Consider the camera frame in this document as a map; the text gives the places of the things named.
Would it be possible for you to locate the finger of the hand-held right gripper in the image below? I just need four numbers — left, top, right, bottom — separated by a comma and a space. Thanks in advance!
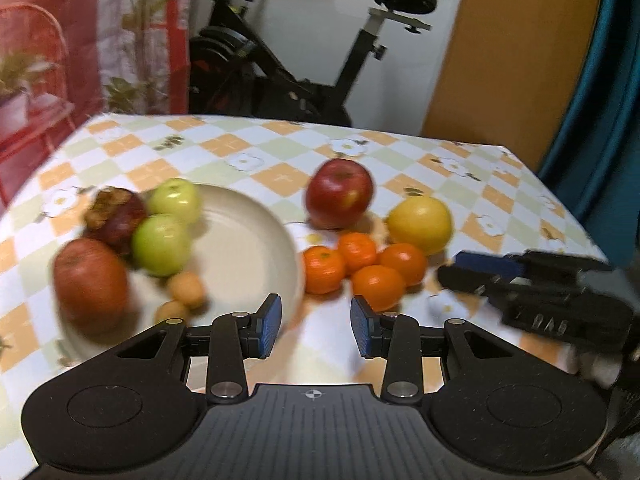
454, 251, 531, 281
436, 264, 503, 308

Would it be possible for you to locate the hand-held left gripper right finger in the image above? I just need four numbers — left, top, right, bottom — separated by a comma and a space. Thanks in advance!
350, 295, 517, 405

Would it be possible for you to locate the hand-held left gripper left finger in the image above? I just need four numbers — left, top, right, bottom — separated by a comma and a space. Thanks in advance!
115, 292, 283, 405

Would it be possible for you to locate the mandarin orange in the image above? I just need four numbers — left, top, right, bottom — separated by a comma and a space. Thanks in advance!
337, 232, 378, 272
350, 264, 407, 312
378, 242, 429, 286
302, 245, 347, 295

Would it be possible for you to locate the yellow lemon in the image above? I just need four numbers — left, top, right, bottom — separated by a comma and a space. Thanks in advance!
385, 196, 453, 256

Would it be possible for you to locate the cream white plate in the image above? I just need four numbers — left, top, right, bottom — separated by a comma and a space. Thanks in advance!
55, 182, 307, 363

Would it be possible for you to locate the small tan longan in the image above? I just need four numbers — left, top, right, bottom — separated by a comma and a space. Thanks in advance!
166, 271, 207, 309
155, 300, 192, 325

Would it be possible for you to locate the green apple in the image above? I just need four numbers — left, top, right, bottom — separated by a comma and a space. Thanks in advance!
146, 177, 203, 226
131, 214, 193, 277

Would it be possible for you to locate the bright red apple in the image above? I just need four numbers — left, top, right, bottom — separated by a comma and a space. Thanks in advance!
305, 158, 375, 229

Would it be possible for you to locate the brownish red apple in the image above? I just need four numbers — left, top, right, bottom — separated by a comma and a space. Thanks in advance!
53, 238, 131, 331

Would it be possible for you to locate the dark purple mangosteen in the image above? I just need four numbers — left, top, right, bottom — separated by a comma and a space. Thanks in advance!
82, 186, 148, 256

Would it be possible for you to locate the person's right hand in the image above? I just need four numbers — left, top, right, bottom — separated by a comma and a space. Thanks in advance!
575, 347, 626, 390

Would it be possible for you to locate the checked floral tablecloth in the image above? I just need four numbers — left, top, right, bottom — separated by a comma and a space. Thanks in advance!
0, 112, 610, 480

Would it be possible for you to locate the teal curtain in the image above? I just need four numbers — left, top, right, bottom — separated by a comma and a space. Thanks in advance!
537, 0, 640, 266

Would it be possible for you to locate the orange wooden board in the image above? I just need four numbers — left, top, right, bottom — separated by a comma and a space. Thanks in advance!
422, 0, 608, 172

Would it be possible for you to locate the black exercise bike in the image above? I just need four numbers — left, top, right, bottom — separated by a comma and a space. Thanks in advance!
187, 0, 438, 128

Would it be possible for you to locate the printed red backdrop cloth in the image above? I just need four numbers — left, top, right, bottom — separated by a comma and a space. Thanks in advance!
0, 0, 194, 213

